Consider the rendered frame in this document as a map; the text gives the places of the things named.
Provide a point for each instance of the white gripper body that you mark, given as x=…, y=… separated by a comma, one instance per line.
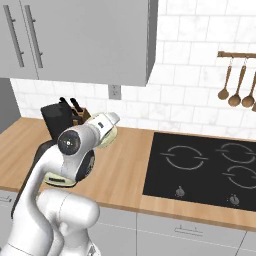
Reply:
x=112, y=119

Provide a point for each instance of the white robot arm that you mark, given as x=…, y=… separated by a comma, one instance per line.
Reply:
x=50, y=213

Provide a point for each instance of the wooden knife block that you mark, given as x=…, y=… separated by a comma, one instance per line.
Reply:
x=84, y=114

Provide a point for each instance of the grey wide cupboard door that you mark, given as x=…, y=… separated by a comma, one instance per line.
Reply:
x=93, y=40

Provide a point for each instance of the grey hob knob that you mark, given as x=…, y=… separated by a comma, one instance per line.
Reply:
x=234, y=199
x=180, y=191

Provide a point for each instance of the grey tall cabinet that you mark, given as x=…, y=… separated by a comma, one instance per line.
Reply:
x=8, y=103

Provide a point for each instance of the grey base cupboard door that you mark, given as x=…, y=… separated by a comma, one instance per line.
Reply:
x=116, y=233

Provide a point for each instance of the wooden hanging spoon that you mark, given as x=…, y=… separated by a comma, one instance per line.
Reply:
x=248, y=100
x=254, y=106
x=224, y=92
x=235, y=99

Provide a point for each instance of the black hob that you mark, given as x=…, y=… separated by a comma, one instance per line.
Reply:
x=206, y=186

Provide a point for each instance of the grey wide drawer front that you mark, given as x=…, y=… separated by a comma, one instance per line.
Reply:
x=160, y=240

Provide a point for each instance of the grey small drawer front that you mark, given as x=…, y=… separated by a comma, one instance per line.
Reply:
x=6, y=208

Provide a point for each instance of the grey base cupboard front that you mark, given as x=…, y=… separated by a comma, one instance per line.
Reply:
x=249, y=245

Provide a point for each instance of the grey wall socket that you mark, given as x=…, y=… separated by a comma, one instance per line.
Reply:
x=114, y=92

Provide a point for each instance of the wooden wall rail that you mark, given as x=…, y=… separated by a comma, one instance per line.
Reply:
x=236, y=54

